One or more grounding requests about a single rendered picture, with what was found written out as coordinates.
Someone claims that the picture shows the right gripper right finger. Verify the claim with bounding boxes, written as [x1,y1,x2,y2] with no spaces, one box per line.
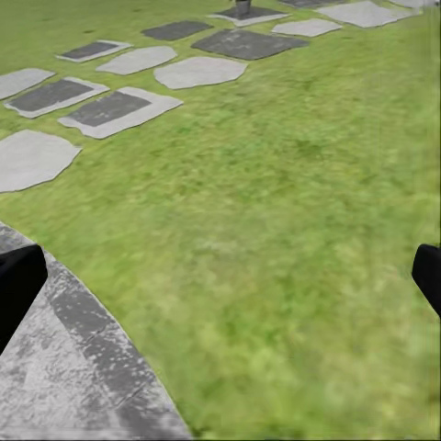
[412,244,441,319]

